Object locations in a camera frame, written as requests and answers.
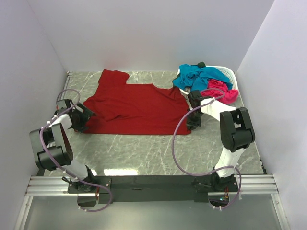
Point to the dark green garment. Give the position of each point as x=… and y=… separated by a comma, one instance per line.
x=201, y=65

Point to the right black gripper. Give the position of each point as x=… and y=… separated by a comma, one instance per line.
x=191, y=125

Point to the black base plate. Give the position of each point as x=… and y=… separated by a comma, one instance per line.
x=152, y=188

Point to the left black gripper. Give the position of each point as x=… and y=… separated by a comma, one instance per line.
x=85, y=115

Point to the pink t-shirt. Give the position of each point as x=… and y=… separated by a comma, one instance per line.
x=220, y=91

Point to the blue t-shirt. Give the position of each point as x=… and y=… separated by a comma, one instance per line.
x=195, y=78

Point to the red t-shirt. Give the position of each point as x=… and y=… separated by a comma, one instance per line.
x=133, y=109

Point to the white laundry basket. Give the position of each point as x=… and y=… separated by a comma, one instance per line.
x=226, y=71

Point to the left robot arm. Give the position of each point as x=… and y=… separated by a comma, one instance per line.
x=51, y=147

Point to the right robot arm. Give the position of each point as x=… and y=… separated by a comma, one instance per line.
x=236, y=131

